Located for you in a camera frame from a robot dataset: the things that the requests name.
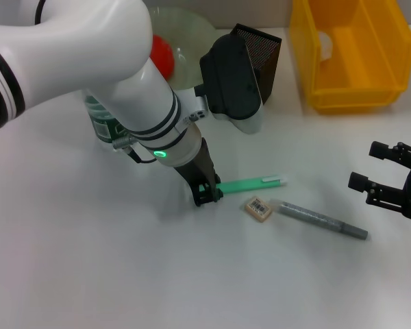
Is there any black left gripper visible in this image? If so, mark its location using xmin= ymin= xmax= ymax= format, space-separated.
xmin=173 ymin=136 xmax=225 ymax=208

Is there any green pen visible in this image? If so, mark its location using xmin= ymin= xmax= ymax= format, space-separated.
xmin=198 ymin=175 xmax=290 ymax=195

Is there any white paper ball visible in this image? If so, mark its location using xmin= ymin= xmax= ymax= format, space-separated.
xmin=316 ymin=29 xmax=334 ymax=63

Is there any clear water bottle green label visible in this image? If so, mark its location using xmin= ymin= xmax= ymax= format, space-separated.
xmin=83 ymin=90 xmax=132 ymax=149

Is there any orange fruit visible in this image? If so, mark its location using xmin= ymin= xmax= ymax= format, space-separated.
xmin=149 ymin=34 xmax=177 ymax=80

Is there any beige eraser with barcode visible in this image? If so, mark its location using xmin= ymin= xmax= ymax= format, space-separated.
xmin=243 ymin=195 xmax=273 ymax=224

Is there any grey marker pen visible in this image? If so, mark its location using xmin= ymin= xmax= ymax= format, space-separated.
xmin=276 ymin=199 xmax=369 ymax=241

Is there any clear glass fruit bowl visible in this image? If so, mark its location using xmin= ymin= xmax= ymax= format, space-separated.
xmin=147 ymin=7 xmax=218 ymax=93

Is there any black mesh pen holder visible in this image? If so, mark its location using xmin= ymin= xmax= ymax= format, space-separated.
xmin=232 ymin=23 xmax=283 ymax=108

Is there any yellow plastic bin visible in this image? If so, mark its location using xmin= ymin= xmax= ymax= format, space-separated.
xmin=289 ymin=0 xmax=411 ymax=116

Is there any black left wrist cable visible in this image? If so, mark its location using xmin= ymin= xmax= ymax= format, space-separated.
xmin=112 ymin=134 xmax=159 ymax=165

